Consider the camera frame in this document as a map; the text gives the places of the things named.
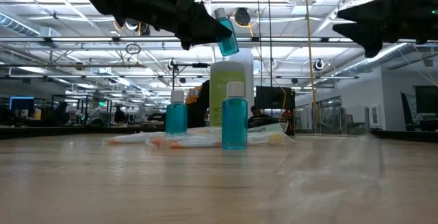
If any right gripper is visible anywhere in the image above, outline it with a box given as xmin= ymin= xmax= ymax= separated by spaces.
xmin=331 ymin=0 xmax=438 ymax=59

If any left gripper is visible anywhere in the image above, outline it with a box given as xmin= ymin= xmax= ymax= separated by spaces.
xmin=114 ymin=0 xmax=234 ymax=51

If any blue mouthwash bottle white cap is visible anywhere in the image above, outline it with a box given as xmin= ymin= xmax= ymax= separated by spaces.
xmin=165 ymin=90 xmax=188 ymax=136
xmin=221 ymin=81 xmax=248 ymax=151
xmin=214 ymin=7 xmax=240 ymax=58

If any black boom stand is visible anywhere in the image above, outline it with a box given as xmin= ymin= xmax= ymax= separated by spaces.
xmin=170 ymin=62 xmax=210 ymax=91

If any green disinfecting wipes canister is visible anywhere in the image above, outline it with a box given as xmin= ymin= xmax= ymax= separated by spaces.
xmin=209 ymin=61 xmax=247 ymax=128

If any person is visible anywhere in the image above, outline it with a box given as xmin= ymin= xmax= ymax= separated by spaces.
xmin=114 ymin=105 xmax=127 ymax=124
xmin=186 ymin=79 xmax=211 ymax=129
xmin=248 ymin=105 xmax=274 ymax=129
xmin=54 ymin=102 xmax=69 ymax=125

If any black monitor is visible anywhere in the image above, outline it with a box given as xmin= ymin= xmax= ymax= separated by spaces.
xmin=413 ymin=85 xmax=438 ymax=114
xmin=255 ymin=86 xmax=296 ymax=110

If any clear plastic cup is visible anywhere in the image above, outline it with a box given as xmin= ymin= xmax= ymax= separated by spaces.
xmin=345 ymin=106 xmax=372 ymax=136

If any blue screen monitor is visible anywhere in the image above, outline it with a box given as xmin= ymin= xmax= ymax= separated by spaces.
xmin=9 ymin=96 xmax=35 ymax=111

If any silver ventilation duct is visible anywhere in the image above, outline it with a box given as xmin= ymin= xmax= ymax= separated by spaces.
xmin=337 ymin=42 xmax=417 ymax=77
xmin=0 ymin=11 xmax=42 ymax=37

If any yellow hanging cable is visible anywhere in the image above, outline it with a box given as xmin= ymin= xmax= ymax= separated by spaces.
xmin=303 ymin=0 xmax=319 ymax=129

